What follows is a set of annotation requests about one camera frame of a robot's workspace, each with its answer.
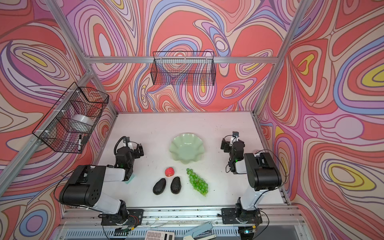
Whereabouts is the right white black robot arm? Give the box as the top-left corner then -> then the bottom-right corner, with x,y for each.
218,132 -> 283,226

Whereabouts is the grey stapler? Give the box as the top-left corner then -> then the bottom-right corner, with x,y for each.
183,222 -> 217,240

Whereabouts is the red fake strawberry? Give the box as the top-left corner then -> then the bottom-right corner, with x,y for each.
165,167 -> 175,177

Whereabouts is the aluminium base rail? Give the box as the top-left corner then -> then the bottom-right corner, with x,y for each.
59,204 -> 306,228

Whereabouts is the black wire basket left wall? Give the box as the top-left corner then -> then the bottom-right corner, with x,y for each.
33,83 -> 109,154

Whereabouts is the black wire basket back wall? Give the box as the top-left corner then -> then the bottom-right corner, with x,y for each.
151,51 -> 217,86

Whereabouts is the green fake grape bunch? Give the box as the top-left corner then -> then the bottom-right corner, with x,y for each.
186,168 -> 209,196

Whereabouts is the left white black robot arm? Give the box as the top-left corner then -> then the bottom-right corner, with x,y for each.
58,136 -> 144,227

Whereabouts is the green scalloped fruit bowl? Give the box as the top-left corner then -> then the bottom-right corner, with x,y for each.
169,133 -> 205,165

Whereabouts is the teal paper card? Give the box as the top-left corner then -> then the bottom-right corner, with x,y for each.
125,174 -> 135,184

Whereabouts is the black wire basket wall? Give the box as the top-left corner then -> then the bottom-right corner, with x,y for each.
33,83 -> 109,154
151,51 -> 217,86

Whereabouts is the white calculator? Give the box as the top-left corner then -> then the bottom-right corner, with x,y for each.
145,230 -> 175,240

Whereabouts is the dark fake avocado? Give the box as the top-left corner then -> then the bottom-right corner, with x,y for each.
171,177 -> 182,195
153,178 -> 167,195

